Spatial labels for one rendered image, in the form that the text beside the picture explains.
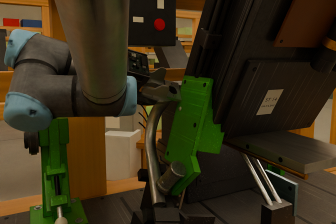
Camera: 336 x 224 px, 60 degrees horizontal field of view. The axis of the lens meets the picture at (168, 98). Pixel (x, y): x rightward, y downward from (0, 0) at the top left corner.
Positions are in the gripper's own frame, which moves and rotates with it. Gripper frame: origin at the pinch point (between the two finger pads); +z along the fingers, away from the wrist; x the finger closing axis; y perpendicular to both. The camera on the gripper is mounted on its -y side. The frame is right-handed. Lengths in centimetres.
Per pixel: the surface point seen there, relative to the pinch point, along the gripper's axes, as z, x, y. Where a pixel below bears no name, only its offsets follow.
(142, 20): -6.1, 23.0, 2.6
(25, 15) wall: -67, 784, -615
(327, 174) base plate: 71, -9, -11
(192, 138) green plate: 2.5, -13.9, 2.9
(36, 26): -29, 531, -434
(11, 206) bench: -26, -11, -51
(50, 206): -20.0, -19.5, -25.2
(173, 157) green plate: 2.6, -14.0, -5.7
